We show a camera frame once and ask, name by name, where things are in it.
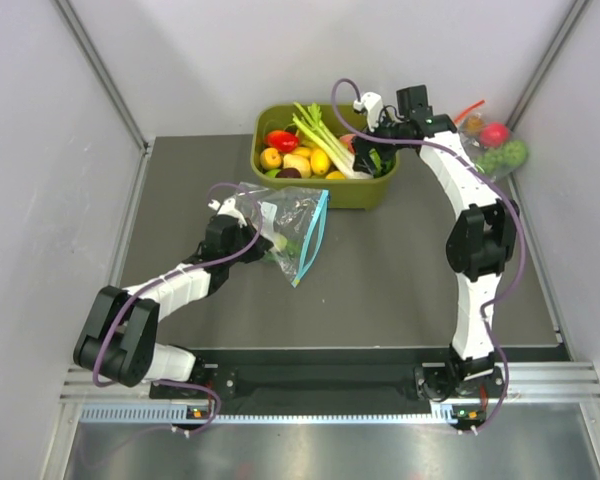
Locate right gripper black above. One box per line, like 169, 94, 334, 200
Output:
351, 106, 409, 176

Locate blue zip clear bag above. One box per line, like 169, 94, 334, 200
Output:
234, 182, 329, 287

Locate fake celery stalk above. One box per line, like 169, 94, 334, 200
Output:
292, 102, 373, 180

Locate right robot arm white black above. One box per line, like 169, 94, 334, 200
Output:
352, 85, 526, 401

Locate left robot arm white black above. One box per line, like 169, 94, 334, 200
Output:
73, 214, 275, 397

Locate pink fake peach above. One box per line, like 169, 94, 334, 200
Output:
339, 134, 355, 154

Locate yellow fake orange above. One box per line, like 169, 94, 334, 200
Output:
325, 171, 347, 180

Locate white fake radish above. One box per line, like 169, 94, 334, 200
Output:
260, 201, 288, 253

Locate yellow fake lemon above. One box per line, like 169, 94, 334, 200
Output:
310, 148, 331, 177

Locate beige fake pear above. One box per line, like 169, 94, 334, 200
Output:
283, 153, 313, 179

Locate green fake lime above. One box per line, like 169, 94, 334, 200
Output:
265, 169, 281, 178

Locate dark purple fake fruit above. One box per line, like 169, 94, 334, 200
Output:
275, 167, 302, 179

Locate red fake pepper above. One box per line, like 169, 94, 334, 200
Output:
264, 130, 300, 154

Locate yellow fake apple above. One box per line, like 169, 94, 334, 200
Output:
259, 147, 283, 172

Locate green fake grapes in bag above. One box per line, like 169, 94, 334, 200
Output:
474, 149, 506, 177

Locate red zip clear bag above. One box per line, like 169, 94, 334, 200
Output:
454, 100, 529, 182

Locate red fake apple in bag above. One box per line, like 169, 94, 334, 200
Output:
479, 122, 510, 148

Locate green bumpy fake fruit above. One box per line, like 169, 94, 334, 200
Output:
502, 140, 528, 169

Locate olive green plastic tub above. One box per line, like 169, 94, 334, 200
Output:
250, 102, 399, 210

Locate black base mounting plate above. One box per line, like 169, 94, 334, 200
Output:
148, 344, 511, 401

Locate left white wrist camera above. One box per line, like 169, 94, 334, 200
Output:
208, 197, 247, 226

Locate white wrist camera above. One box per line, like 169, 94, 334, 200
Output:
353, 92, 384, 132
208, 197, 247, 226

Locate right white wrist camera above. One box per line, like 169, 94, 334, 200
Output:
353, 92, 384, 132

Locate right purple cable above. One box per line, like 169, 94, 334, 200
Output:
330, 78, 526, 434

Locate purple cable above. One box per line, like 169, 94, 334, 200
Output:
330, 78, 526, 434
92, 182, 265, 436

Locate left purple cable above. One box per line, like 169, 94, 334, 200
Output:
92, 182, 265, 436

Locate grey slotted cable duct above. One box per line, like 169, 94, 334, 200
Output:
80, 403, 481, 425

